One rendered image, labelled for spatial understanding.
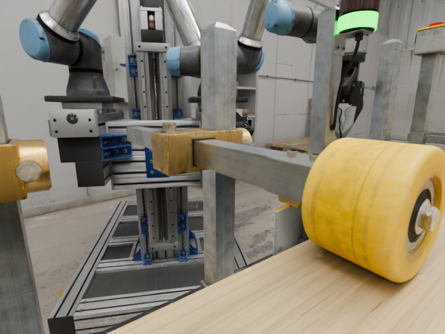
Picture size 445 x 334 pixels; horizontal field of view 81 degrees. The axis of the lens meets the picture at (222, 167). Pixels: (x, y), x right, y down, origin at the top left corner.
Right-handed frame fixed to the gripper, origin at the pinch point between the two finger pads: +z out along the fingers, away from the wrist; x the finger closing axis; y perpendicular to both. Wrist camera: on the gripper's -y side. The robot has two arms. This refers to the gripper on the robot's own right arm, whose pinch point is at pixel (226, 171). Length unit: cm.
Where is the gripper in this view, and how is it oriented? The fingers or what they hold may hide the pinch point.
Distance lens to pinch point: 72.9
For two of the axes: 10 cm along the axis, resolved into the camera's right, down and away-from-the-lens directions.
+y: -5.9, -2.0, 7.9
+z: -0.1, 9.7, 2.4
